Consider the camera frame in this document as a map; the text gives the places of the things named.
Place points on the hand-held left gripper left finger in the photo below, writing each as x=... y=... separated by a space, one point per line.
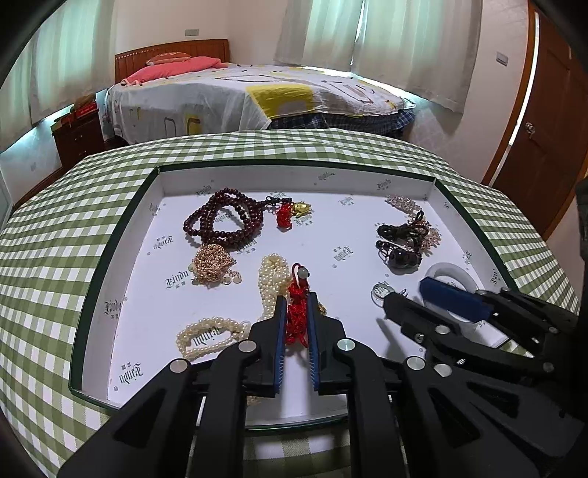
x=280 y=340

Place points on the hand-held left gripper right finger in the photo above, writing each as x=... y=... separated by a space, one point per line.
x=313 y=340

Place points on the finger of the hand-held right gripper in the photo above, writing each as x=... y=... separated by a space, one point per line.
x=409 y=317
x=455 y=296

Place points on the small silver pearl ornament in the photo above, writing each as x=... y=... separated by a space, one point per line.
x=377 y=289

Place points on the green jewelry tray box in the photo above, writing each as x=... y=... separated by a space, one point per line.
x=321 y=257

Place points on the red tassel gold charm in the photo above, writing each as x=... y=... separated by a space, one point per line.
x=301 y=209

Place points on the white bangle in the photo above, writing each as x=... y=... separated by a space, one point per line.
x=452 y=268

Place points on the brown wooden door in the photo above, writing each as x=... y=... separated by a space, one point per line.
x=551 y=128

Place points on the blue plaid bed sheet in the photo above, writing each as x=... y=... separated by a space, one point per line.
x=367 y=120

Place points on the green checked tablecloth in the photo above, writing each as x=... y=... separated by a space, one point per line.
x=55 y=257

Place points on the bed with patterned cover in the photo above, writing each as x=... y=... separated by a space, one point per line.
x=206 y=101

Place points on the pale green curtain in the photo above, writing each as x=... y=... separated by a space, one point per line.
x=69 y=55
x=317 y=32
x=413 y=46

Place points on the dark wooden nightstand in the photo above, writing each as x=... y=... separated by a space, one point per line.
x=80 y=142

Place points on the pink pillow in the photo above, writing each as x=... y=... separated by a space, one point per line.
x=183 y=69

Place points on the red box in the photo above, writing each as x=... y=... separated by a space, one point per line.
x=86 y=109

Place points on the orange cushion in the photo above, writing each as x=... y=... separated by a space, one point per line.
x=167 y=57

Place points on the stack of books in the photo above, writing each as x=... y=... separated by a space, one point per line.
x=63 y=123

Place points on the brown plush item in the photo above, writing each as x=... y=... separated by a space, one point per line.
x=84 y=99

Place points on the wooden bed headboard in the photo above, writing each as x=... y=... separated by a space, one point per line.
x=138 y=57

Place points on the wall light switch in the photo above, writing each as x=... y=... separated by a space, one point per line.
x=503 y=58

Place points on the grey wall plate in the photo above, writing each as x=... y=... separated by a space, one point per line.
x=192 y=32

